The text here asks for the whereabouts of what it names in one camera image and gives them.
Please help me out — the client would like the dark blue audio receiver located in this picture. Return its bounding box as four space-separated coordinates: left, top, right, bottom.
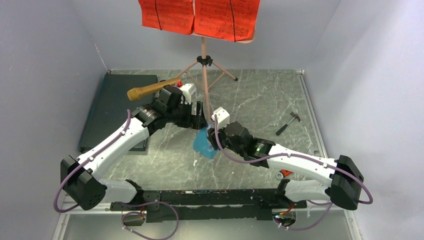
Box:
78 73 158 153

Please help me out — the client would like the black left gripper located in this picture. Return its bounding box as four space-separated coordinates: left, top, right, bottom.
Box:
166 99 208 130

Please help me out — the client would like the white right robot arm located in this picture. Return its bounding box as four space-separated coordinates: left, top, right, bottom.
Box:
206 122 374 211

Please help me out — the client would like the gold microphone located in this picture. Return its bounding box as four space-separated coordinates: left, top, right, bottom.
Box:
126 77 181 101

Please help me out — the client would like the red sheet music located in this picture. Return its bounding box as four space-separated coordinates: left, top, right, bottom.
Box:
138 0 195 35
193 0 261 43

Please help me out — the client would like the red adjustable wrench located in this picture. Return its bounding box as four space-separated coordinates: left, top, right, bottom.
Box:
275 169 293 180

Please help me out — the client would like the blue metronome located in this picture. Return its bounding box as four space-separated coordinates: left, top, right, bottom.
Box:
192 128 218 160

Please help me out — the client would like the pink music stand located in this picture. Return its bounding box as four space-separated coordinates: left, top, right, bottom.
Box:
175 28 257 117

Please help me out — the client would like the red right sheet music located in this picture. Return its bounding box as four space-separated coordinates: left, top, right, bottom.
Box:
193 0 261 43

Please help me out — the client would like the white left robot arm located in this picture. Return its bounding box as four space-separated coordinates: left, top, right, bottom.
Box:
60 83 208 211

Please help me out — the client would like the small black hammer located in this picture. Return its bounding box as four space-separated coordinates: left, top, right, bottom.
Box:
275 111 301 136

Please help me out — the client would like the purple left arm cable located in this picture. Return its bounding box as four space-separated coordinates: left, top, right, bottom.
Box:
53 109 181 240

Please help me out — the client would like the red left sheet music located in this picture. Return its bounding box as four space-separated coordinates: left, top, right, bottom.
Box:
138 0 195 35

